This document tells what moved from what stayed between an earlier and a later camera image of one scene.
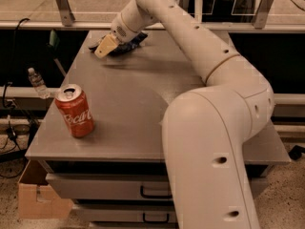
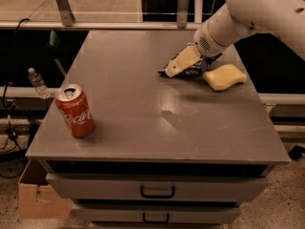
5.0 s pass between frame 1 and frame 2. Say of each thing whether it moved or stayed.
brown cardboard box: stayed
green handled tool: stayed
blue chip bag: moved
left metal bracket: stayed
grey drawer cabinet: stayed
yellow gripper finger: moved
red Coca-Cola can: stayed
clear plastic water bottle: stayed
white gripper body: moved
